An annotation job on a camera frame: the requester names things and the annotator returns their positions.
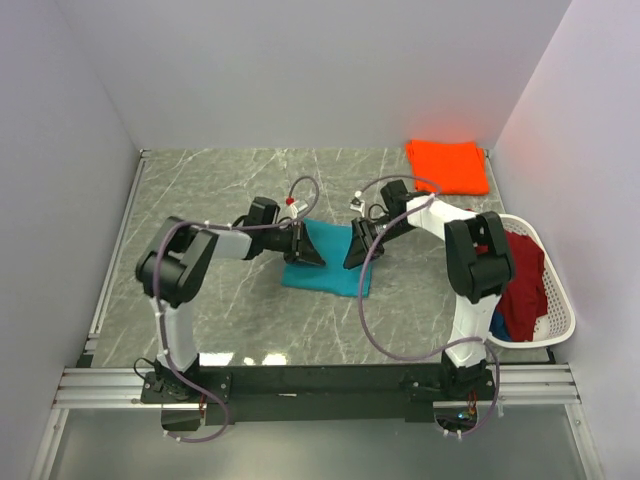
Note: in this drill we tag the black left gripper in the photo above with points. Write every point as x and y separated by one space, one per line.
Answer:
301 247

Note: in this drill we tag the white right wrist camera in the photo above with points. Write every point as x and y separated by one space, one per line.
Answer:
358 204

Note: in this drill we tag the aluminium frame rail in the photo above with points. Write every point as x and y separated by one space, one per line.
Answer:
120 388

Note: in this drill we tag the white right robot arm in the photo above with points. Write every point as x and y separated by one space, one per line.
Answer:
479 267

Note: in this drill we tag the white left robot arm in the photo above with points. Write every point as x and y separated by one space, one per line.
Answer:
173 267

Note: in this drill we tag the folded orange t shirt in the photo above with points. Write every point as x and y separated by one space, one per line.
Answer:
458 169

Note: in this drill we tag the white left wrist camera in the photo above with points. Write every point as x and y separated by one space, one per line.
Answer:
295 209

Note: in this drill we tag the blue shirt in basket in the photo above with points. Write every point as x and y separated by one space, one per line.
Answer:
498 327

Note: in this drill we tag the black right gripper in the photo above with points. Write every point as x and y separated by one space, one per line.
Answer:
362 243

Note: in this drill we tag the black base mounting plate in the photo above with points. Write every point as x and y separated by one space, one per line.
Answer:
231 394

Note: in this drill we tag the white laundry basket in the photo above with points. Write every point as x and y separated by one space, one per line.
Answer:
559 323

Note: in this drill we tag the teal polo shirt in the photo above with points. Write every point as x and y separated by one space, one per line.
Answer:
332 242

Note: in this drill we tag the dark red shirt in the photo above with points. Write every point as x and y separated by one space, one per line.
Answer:
525 299

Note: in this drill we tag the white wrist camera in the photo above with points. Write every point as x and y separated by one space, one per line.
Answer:
358 204
295 209

